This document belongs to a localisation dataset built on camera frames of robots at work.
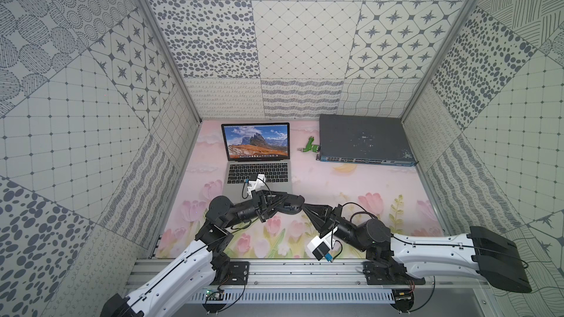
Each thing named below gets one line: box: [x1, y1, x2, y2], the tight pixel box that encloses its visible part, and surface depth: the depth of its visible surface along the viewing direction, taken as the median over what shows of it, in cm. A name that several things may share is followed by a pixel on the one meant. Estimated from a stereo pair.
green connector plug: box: [297, 135, 321, 153], surface depth 109 cm
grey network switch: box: [315, 114, 419, 167], surface depth 109 cm
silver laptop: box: [221, 122, 294, 202], surface depth 100 cm
